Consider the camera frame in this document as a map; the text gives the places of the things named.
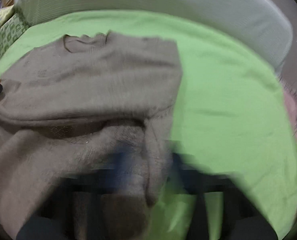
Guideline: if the beige knit sweater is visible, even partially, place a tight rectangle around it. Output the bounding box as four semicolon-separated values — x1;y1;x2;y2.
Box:
0;32;182;239

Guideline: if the green patterned pillow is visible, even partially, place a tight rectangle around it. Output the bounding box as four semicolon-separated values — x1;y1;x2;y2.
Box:
0;13;30;59

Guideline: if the green bed sheet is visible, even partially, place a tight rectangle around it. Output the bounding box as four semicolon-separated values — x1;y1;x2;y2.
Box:
0;10;297;238

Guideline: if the striped headboard cover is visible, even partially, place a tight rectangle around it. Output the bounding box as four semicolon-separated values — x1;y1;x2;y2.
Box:
14;0;293;73

